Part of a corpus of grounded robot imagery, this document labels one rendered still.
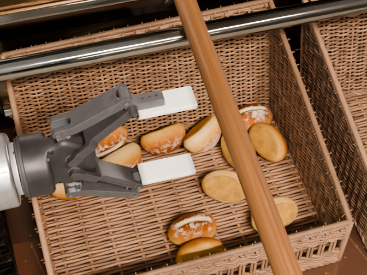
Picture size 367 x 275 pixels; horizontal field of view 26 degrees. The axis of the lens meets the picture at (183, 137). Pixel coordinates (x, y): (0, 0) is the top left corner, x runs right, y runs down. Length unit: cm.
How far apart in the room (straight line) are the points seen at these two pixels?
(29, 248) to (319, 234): 57
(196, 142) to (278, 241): 78
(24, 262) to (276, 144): 56
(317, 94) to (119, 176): 76
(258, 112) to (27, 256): 56
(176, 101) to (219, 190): 70
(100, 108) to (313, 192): 81
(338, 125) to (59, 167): 78
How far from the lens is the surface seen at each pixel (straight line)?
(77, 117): 89
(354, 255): 161
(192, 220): 154
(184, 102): 90
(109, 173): 99
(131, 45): 110
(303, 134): 159
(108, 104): 88
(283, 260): 87
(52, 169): 95
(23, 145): 93
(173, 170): 101
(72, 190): 100
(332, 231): 146
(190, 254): 150
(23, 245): 162
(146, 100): 89
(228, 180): 158
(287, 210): 157
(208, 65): 102
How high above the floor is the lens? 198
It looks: 54 degrees down
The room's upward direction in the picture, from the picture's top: straight up
